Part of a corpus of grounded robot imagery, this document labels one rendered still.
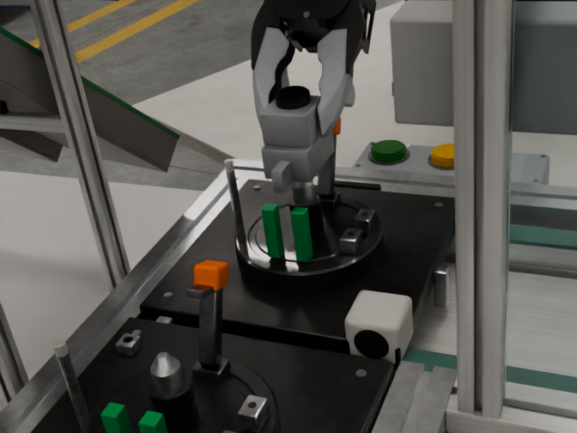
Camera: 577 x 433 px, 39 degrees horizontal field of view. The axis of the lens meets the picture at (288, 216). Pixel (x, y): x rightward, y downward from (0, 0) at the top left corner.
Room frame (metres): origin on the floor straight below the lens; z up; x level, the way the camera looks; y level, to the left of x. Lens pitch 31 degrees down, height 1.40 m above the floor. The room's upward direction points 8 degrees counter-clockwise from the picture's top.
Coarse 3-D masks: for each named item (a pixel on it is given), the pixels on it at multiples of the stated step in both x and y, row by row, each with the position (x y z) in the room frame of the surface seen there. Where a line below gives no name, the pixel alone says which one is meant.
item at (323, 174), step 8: (336, 128) 0.72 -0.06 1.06; (336, 136) 0.72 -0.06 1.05; (336, 144) 0.72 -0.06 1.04; (328, 160) 0.71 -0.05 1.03; (328, 168) 0.71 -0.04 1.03; (320, 176) 0.71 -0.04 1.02; (328, 176) 0.70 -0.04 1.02; (320, 184) 0.71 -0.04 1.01; (328, 184) 0.70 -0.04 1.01; (320, 192) 0.70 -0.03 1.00; (328, 192) 0.70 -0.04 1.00
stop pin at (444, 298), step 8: (440, 272) 0.60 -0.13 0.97; (448, 272) 0.60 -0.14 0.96; (440, 280) 0.60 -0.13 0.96; (448, 280) 0.60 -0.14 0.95; (440, 288) 0.60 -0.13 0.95; (448, 288) 0.60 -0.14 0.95; (440, 296) 0.60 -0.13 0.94; (448, 296) 0.60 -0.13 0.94; (440, 304) 0.60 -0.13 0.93; (448, 304) 0.60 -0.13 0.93
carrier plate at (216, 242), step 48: (240, 192) 0.79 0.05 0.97; (288, 192) 0.77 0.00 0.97; (384, 192) 0.74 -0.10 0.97; (384, 240) 0.66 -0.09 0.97; (432, 240) 0.64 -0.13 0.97; (240, 288) 0.61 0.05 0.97; (336, 288) 0.59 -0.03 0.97; (384, 288) 0.58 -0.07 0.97; (288, 336) 0.54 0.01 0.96; (336, 336) 0.52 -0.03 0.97
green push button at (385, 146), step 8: (376, 144) 0.85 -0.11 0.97; (384, 144) 0.85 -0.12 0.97; (392, 144) 0.85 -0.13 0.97; (400, 144) 0.85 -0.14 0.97; (376, 152) 0.84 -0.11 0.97; (384, 152) 0.83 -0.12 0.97; (392, 152) 0.83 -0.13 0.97; (400, 152) 0.83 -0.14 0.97; (376, 160) 0.83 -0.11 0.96; (384, 160) 0.83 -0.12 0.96; (392, 160) 0.83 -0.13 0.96
